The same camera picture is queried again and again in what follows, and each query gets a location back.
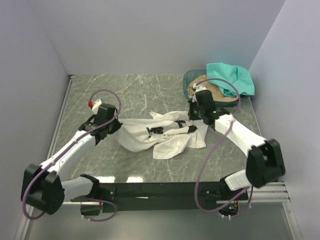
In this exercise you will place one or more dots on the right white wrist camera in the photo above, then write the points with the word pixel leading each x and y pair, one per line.
pixel 198 87

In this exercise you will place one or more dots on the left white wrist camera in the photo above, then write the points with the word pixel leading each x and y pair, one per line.
pixel 94 106

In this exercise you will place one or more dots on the white printed t shirt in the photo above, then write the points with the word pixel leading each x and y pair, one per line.
pixel 168 134

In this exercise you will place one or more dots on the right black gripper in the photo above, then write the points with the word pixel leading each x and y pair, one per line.
pixel 191 116

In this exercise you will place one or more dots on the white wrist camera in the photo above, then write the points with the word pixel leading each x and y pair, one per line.
pixel 94 106
pixel 198 87

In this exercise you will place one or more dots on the black base crossbar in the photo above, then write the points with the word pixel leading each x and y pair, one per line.
pixel 155 196

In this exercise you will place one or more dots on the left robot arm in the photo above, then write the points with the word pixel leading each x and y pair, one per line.
pixel 45 186

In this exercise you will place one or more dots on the teal t shirt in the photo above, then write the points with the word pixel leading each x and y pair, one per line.
pixel 236 75

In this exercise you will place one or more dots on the beige t shirt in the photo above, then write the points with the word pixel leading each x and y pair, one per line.
pixel 217 95

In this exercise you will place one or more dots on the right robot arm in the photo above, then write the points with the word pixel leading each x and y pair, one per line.
pixel 264 162

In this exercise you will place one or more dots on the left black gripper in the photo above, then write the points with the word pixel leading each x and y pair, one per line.
pixel 117 125

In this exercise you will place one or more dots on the aluminium frame rail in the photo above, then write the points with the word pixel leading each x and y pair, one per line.
pixel 262 191

